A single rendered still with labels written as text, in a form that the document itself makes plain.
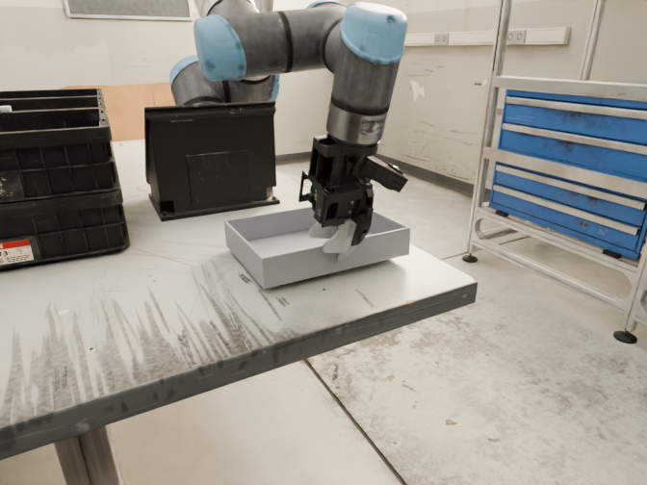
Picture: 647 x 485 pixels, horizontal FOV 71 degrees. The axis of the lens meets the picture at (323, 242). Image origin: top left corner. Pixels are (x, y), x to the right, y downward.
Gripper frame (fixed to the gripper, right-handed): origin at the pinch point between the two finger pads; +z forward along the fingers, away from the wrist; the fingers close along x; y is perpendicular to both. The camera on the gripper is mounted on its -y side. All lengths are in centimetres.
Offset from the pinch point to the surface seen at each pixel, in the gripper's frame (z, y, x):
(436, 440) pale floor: 75, -42, 9
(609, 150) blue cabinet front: 15, -144, -31
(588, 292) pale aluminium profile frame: 68, -141, -9
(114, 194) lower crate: 1.5, 28.5, -29.2
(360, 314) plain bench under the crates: 1.8, 3.8, 11.6
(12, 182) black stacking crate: -2, 43, -32
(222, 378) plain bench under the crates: 4.4, 24.4, 12.0
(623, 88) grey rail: -7, -142, -36
